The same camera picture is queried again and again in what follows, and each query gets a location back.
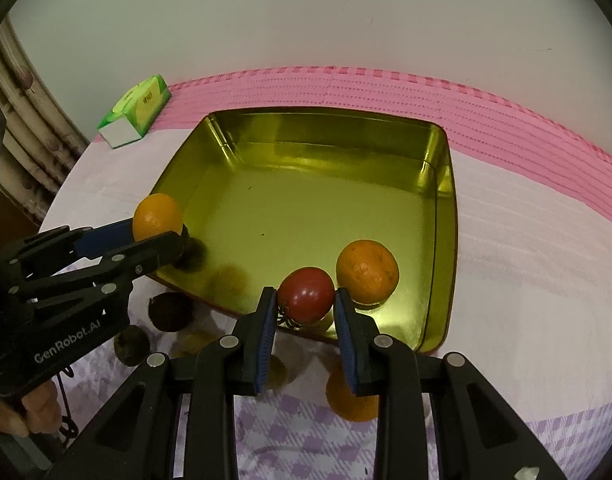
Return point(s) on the person's left hand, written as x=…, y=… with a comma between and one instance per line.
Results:
x=36, y=408

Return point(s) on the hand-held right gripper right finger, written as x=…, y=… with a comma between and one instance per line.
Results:
x=348, y=351

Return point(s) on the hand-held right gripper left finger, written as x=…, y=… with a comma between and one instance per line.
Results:
x=268, y=341

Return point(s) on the red tomato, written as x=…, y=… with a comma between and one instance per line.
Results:
x=306, y=292

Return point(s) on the pink striped blanket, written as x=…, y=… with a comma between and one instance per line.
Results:
x=486, y=110

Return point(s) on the green tissue pack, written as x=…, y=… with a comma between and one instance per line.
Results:
x=136, y=110

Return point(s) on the dark maroon round fruit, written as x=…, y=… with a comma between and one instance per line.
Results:
x=170, y=312

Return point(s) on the large orange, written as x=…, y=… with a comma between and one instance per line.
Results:
x=352, y=407
x=367, y=270

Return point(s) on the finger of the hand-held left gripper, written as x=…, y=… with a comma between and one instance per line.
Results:
x=151, y=256
x=108, y=239

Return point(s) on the dark brown round fruit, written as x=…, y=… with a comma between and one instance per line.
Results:
x=131, y=344

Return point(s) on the small orange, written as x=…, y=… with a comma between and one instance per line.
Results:
x=157, y=216

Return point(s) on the beige ribbed wooden frame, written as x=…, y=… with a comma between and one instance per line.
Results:
x=21, y=110

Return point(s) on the maroon tin box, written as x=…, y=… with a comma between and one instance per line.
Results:
x=311, y=200

